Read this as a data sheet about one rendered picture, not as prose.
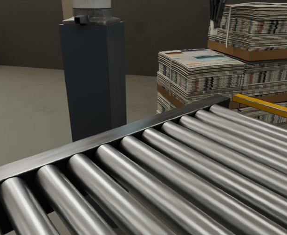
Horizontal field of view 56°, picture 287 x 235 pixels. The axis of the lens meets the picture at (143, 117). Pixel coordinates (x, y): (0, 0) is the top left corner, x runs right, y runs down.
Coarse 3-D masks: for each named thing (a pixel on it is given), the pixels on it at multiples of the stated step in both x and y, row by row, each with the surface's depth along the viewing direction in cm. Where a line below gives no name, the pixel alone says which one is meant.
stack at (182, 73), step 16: (160, 64) 147; (176, 64) 127; (192, 64) 119; (208, 64) 118; (224, 64) 119; (240, 64) 122; (256, 64) 125; (272, 64) 128; (160, 80) 148; (176, 80) 129; (192, 80) 117; (208, 80) 120; (224, 80) 123; (240, 80) 125; (256, 80) 129; (272, 80) 132; (160, 96) 152; (176, 96) 131; (192, 96) 121; (208, 96) 124; (256, 96) 133; (160, 112) 156; (240, 112) 133; (256, 112) 136
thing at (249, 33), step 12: (240, 12) 123; (252, 12) 116; (264, 12) 114; (276, 12) 115; (240, 24) 124; (252, 24) 116; (264, 24) 116; (276, 24) 118; (240, 36) 124; (252, 36) 117; (264, 36) 119; (276, 36) 121; (252, 48) 119; (264, 48) 121; (276, 48) 123
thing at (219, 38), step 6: (228, 6) 131; (222, 18) 137; (210, 24) 148; (222, 24) 137; (210, 30) 148; (222, 30) 137; (210, 36) 149; (216, 36) 143; (222, 36) 138; (222, 42) 139
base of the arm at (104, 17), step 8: (72, 8) 107; (80, 16) 99; (88, 16) 102; (96, 16) 103; (104, 16) 105; (64, 24) 105; (72, 24) 105; (80, 24) 104; (88, 24) 103; (96, 24) 102; (104, 24) 101
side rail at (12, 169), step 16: (224, 96) 89; (176, 112) 76; (192, 112) 77; (128, 128) 67; (144, 128) 67; (160, 128) 71; (80, 144) 60; (96, 144) 60; (112, 144) 62; (32, 160) 54; (48, 160) 54; (64, 160) 55; (0, 176) 49; (16, 176) 50; (32, 176) 52; (80, 192) 61; (0, 208) 50; (48, 208) 57; (0, 224) 51
